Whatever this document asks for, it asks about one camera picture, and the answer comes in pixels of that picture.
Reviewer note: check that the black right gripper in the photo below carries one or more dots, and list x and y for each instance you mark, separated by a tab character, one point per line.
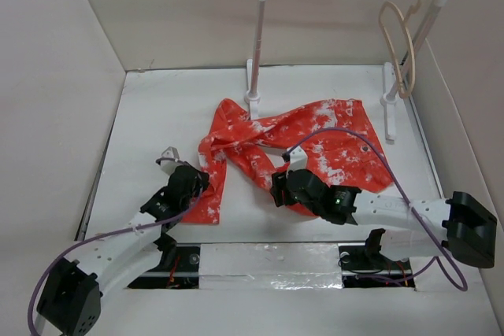
278	183

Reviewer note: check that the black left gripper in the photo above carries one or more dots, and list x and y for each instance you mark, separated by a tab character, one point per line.
201	180

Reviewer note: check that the orange white-speckled trousers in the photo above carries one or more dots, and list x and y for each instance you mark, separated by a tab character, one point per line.
340	142

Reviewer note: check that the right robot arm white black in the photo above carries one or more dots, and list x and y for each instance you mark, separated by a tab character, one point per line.
459	225

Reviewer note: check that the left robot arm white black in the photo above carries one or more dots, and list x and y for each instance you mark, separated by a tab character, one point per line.
74	291

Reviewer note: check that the wooden clothes hanger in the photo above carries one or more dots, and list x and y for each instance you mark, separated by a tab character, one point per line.
394	25

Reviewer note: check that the silver foil tape strip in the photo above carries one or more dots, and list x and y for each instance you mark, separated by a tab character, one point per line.
270	266

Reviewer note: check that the white clothes rack with metal bar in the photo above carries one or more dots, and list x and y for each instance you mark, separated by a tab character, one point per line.
333	32

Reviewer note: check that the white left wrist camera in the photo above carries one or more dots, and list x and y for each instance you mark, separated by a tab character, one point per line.
169	160

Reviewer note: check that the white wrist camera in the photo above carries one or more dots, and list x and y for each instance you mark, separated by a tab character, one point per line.
295	158
169	160

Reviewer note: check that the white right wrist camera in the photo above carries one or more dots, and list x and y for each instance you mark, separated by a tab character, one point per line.
295	158

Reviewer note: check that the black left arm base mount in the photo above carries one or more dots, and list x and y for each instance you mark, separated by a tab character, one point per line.
178	268

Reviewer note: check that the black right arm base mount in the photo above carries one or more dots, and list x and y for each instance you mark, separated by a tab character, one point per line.
363	266

